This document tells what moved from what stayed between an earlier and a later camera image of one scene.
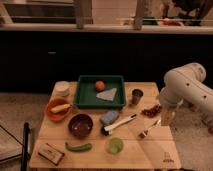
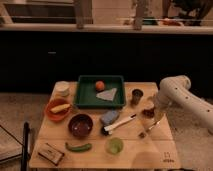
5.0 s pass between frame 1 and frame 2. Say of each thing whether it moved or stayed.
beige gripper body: moved
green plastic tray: stayed
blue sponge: stayed
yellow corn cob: stayed
